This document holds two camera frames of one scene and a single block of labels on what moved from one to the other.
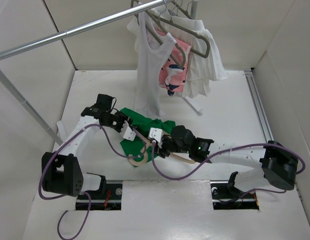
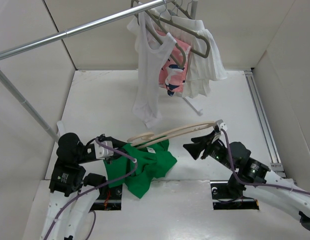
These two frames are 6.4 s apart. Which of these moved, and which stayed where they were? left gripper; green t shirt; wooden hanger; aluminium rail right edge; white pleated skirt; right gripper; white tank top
Moved: green t shirt; wooden hanger; left gripper; right gripper
Stayed: white pleated skirt; white tank top; aluminium rail right edge
